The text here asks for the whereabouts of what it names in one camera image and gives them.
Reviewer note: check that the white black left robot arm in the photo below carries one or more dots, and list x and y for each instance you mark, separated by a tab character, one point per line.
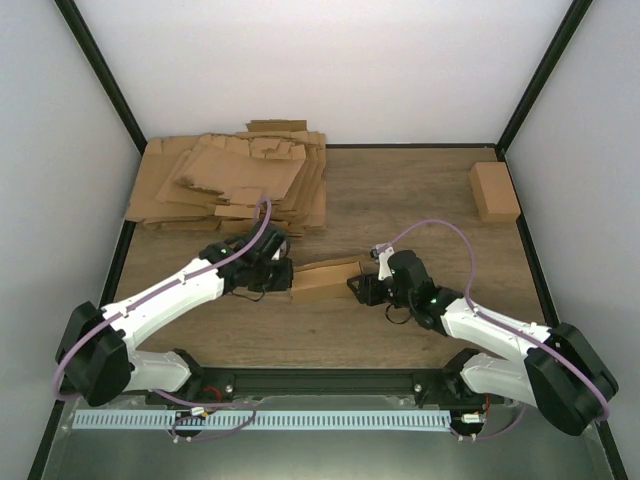
100	354

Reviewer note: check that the black right corner frame post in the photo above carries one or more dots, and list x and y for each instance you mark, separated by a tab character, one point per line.
561	39

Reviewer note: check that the stack of flat cardboard blanks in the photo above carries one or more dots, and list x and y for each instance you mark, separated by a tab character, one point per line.
214	181

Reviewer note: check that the light blue slotted strip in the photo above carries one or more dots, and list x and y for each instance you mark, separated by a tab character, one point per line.
422	420

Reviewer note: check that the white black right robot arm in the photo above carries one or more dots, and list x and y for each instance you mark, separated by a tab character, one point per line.
450	314

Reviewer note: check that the brown cardboard box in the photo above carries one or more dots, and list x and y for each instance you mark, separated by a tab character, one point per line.
494	193
325	280

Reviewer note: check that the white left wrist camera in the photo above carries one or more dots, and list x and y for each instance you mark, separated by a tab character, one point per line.
282	251

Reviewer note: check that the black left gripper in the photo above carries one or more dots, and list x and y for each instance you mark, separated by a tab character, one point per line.
285	282

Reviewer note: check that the clear acrylic front plate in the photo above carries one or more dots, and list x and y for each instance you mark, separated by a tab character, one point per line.
532	450

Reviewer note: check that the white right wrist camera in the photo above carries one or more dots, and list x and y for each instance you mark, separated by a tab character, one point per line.
381	253

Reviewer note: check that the folded brown cardboard box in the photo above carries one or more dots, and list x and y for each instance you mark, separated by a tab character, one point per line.
494	193

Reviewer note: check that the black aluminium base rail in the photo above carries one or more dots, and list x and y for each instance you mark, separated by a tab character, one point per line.
320	382

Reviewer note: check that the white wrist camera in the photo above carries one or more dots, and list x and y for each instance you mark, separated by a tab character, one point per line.
381	253
282	251

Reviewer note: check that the black corner frame post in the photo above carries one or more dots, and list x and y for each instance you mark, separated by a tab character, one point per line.
88	45
561	39

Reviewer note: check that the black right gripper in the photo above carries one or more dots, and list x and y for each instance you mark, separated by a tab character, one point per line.
368	294

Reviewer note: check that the black left corner frame post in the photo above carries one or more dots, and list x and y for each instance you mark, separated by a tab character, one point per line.
88	45

